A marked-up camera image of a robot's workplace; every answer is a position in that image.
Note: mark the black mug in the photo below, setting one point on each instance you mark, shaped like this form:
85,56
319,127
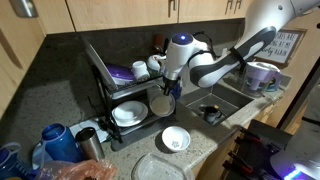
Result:
210,115

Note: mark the blue plastic pitcher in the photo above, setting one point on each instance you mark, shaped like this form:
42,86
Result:
11,163

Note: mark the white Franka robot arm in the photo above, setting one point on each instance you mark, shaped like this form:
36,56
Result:
266,16

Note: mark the large white platter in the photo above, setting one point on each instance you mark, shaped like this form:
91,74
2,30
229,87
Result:
100,63

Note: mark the white ceramic bowl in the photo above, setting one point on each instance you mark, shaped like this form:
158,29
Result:
175,138

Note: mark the purple plastic bowl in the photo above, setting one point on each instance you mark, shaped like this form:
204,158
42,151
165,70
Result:
120,73

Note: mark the clear plastic bowl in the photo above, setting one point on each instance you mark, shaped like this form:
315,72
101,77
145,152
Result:
162,105

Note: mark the blue dish soap bottle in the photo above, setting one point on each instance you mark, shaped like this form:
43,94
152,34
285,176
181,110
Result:
177,91

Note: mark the wooden base cabinet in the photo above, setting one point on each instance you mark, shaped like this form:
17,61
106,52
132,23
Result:
213,163

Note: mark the orange plastic bag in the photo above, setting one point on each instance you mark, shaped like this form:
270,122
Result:
80,170

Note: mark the blue water jug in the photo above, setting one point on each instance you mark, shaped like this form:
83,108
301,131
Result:
60,143

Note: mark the round white dinner plate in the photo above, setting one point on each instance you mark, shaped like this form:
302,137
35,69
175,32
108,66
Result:
129,113

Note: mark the water filter pitcher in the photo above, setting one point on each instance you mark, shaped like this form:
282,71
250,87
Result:
260,78

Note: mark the grey drying mat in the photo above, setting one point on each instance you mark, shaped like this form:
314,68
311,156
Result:
140,136

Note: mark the framed text sign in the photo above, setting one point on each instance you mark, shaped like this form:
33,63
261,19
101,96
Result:
283,48

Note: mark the black robot cart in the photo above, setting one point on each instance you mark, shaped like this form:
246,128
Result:
256,150

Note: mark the wooden wall cabinet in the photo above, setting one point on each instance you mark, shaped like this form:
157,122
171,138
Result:
116,13

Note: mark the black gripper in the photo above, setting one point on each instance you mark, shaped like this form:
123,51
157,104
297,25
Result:
172,82

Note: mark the white paper sheet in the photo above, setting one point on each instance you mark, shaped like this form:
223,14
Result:
83,126

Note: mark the steel tumbler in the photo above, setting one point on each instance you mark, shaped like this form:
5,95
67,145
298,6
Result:
90,145

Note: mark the red spatula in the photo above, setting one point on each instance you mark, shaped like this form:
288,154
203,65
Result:
158,41

